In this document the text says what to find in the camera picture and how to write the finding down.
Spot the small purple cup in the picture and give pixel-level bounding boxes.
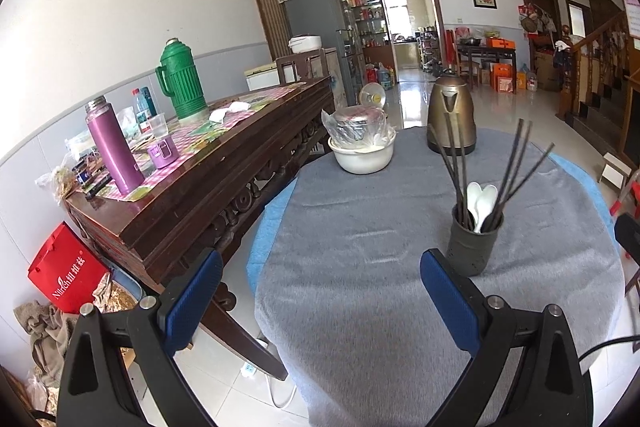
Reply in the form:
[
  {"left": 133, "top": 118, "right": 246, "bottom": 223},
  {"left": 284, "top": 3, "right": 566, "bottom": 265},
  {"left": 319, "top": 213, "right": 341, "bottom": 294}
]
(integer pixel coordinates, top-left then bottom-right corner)
[{"left": 146, "top": 134, "right": 180, "bottom": 169}]

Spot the white plastic spoon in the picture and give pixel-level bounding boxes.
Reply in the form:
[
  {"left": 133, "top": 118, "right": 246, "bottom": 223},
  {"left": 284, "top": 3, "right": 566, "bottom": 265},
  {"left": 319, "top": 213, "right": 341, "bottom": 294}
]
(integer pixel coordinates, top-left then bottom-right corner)
[
  {"left": 474, "top": 184, "right": 498, "bottom": 233},
  {"left": 466, "top": 181, "right": 483, "bottom": 233}
]

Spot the purple thermos bottle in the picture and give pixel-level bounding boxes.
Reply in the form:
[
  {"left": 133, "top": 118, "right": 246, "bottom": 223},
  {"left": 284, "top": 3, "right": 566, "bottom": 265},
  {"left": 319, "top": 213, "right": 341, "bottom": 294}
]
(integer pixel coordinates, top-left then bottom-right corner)
[{"left": 85, "top": 95, "right": 144, "bottom": 195}]

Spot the dark utensil holder cup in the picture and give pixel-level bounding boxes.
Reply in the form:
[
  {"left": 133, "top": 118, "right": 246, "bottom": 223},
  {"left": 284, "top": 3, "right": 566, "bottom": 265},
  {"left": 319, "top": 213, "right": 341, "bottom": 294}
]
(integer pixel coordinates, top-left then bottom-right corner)
[{"left": 445, "top": 205, "right": 503, "bottom": 277}]

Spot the white ceramic bowl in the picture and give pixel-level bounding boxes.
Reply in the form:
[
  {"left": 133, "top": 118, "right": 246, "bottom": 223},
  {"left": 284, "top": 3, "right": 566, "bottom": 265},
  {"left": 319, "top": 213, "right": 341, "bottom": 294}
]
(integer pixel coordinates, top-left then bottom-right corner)
[{"left": 329, "top": 129, "right": 397, "bottom": 176}]

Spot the brown wooden chopstick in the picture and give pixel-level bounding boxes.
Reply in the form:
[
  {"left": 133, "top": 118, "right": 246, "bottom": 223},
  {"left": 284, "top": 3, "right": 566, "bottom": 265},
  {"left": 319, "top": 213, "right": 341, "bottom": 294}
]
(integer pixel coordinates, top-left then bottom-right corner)
[{"left": 445, "top": 112, "right": 469, "bottom": 229}]

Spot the bronze electric kettle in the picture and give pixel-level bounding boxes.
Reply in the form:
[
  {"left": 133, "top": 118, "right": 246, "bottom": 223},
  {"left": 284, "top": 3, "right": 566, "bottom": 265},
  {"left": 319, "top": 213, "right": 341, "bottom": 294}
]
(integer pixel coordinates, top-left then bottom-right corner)
[{"left": 426, "top": 72, "right": 476, "bottom": 156}]

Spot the wooden staircase railing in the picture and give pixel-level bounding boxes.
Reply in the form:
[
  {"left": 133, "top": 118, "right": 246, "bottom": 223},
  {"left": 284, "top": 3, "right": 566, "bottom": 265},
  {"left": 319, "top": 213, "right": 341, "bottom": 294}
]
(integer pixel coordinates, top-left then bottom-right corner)
[{"left": 556, "top": 12, "right": 634, "bottom": 121}]

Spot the carved dark wooden sideboard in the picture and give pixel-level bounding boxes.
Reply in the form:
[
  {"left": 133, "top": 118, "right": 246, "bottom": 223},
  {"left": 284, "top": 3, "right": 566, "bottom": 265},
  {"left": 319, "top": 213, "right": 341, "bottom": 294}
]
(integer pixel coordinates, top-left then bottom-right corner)
[{"left": 63, "top": 76, "right": 338, "bottom": 382}]

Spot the red paper bag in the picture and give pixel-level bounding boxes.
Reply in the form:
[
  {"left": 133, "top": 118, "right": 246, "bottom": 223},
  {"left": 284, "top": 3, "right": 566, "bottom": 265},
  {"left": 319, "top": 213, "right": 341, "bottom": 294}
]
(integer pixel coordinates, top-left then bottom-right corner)
[{"left": 27, "top": 222, "right": 107, "bottom": 314}]

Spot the grey refrigerator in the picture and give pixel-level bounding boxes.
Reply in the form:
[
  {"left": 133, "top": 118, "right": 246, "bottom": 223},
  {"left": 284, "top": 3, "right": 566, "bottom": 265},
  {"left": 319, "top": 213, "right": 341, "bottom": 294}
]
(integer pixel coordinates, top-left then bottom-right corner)
[{"left": 279, "top": 0, "right": 364, "bottom": 105}]

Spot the green thermos jug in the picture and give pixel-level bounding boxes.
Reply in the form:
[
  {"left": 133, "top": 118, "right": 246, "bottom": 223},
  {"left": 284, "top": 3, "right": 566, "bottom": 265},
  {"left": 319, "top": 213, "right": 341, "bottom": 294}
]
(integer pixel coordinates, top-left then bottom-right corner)
[{"left": 155, "top": 38, "right": 207, "bottom": 119}]

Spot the thin dark chopstick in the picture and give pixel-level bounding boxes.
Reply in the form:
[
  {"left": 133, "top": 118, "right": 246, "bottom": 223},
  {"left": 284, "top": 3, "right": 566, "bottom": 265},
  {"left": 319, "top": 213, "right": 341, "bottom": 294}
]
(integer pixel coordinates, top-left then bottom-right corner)
[{"left": 483, "top": 118, "right": 533, "bottom": 232}]

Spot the black wooden chopstick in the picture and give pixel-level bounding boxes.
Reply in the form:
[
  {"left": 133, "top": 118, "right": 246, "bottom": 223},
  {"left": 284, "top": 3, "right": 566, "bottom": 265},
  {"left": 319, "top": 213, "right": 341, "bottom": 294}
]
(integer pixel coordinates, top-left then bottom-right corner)
[{"left": 456, "top": 115, "right": 473, "bottom": 230}]

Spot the dark wooden chopstick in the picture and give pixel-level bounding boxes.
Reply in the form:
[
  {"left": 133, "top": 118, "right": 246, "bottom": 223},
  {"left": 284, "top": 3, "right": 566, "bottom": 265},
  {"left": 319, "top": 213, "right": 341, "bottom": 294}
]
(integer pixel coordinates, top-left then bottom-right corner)
[{"left": 427, "top": 124, "right": 457, "bottom": 200}]

